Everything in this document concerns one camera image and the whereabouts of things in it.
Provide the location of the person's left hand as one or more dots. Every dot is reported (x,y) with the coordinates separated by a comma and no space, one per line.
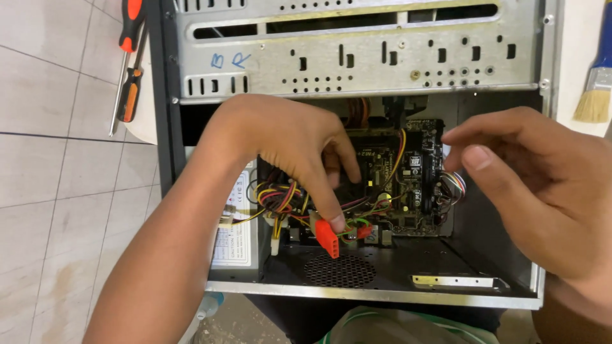
(272,138)

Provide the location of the person's right hand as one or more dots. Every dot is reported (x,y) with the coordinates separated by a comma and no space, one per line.
(540,191)

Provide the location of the orange power connector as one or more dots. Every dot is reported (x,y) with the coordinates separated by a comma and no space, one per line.
(327,238)

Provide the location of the white molex connector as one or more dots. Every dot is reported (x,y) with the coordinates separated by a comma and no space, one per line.
(275,243)

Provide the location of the grey power supply unit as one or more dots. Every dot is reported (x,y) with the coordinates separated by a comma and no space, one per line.
(236,239)

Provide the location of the grey metal computer case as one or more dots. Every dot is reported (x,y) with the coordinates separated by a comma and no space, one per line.
(354,57)

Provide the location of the black motherboard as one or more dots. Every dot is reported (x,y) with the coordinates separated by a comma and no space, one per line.
(406,181)

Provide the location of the small orange black screwdriver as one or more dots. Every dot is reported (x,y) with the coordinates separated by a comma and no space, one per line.
(131,91)

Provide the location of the large orange black screwdriver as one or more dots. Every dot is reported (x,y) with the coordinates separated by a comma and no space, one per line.
(125,52)

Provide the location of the white plastic bottle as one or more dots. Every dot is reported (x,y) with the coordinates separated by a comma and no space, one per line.
(203,315)

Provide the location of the person's green striped shorts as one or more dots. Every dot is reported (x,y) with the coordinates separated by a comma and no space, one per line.
(406,327)

